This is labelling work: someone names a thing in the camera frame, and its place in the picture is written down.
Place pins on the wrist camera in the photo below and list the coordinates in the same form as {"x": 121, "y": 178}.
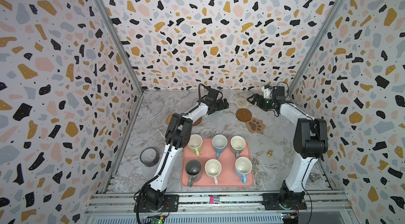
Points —
{"x": 212, "y": 94}
{"x": 274, "y": 92}

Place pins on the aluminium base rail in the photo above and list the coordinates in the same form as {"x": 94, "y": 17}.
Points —
{"x": 318, "y": 207}

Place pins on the pink handled cream mug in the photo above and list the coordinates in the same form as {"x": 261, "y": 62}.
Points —
{"x": 213, "y": 169}

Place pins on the brown rattan woven coaster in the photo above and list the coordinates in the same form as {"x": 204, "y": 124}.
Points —
{"x": 168, "y": 119}

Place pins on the black tape roll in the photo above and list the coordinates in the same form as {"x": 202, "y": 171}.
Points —
{"x": 149, "y": 157}

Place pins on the multicolour woven coaster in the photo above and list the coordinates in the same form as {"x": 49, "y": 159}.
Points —
{"x": 241, "y": 103}

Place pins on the light brown wooden coaster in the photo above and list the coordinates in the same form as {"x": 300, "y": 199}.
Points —
{"x": 243, "y": 115}

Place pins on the grey mug back right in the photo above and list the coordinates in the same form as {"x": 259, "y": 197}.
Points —
{"x": 238, "y": 144}

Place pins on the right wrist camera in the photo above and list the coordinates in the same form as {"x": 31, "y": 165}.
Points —
{"x": 274, "y": 92}

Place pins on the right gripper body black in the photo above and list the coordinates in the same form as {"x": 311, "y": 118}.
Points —
{"x": 258, "y": 99}

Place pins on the cork paw coaster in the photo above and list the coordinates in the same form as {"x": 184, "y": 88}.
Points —
{"x": 255, "y": 125}

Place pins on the dark brown wooden coaster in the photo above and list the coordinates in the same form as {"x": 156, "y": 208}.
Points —
{"x": 197, "y": 122}

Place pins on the dark grey mug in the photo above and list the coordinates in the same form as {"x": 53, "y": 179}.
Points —
{"x": 193, "y": 169}

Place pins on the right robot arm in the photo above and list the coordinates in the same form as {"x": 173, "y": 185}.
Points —
{"x": 310, "y": 142}

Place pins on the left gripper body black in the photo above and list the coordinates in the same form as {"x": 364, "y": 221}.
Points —
{"x": 219, "y": 106}

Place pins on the blue mug back middle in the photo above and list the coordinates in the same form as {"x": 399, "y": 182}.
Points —
{"x": 219, "y": 143}

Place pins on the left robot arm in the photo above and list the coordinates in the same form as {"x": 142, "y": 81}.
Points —
{"x": 177, "y": 136}

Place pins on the small metal object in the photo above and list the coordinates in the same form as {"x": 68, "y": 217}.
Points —
{"x": 313, "y": 177}

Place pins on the light blue woven coaster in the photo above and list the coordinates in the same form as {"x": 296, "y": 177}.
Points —
{"x": 217, "y": 113}

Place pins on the green mug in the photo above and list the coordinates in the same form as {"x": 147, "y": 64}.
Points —
{"x": 195, "y": 144}

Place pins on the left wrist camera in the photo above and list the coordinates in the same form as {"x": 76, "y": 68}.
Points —
{"x": 212, "y": 94}

